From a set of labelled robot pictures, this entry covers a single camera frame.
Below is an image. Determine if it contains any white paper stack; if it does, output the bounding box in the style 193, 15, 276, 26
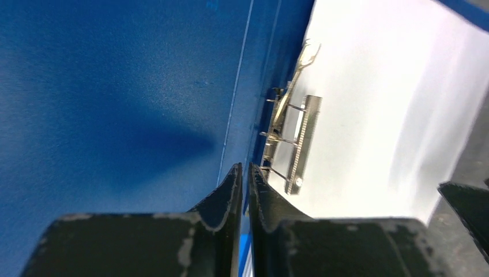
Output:
268, 1, 488, 223

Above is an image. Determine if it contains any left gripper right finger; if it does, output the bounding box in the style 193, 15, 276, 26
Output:
248, 164, 452, 276

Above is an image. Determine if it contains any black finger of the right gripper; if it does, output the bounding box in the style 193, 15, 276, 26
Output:
438, 182, 488, 261

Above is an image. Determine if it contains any blue folder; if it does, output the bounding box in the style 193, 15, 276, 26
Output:
0, 0, 489, 277

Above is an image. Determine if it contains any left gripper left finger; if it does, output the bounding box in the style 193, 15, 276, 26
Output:
21, 163, 242, 276

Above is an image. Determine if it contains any metal folder clip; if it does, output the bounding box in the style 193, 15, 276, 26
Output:
259, 39, 322, 195

